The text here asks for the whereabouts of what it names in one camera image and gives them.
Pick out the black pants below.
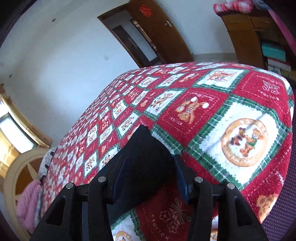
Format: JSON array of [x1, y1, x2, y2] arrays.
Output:
[[105, 124, 193, 222]]

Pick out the pink folded quilt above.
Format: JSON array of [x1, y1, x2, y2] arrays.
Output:
[[16, 180, 42, 233]]

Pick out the white patterned pillow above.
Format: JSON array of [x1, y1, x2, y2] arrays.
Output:
[[38, 147, 57, 177]]

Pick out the cream wooden headboard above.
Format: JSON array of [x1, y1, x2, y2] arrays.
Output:
[[4, 148, 48, 240]]

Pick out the yellow patterned curtain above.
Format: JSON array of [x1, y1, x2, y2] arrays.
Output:
[[1, 83, 53, 148]]

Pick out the red patchwork bear bedspread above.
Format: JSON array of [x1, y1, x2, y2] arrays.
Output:
[[41, 63, 294, 240]]

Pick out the teal box on shelf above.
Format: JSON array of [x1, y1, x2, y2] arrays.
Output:
[[261, 43, 286, 62]]

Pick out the brown wooden cabinet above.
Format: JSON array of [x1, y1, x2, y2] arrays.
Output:
[[220, 9, 295, 71]]

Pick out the brown wooden door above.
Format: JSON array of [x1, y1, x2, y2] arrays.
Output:
[[128, 0, 194, 63]]

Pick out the red plaid folded blanket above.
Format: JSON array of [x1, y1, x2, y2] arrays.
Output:
[[213, 0, 254, 16]]

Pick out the red double happiness sticker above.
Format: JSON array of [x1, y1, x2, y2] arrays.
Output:
[[139, 4, 153, 18]]

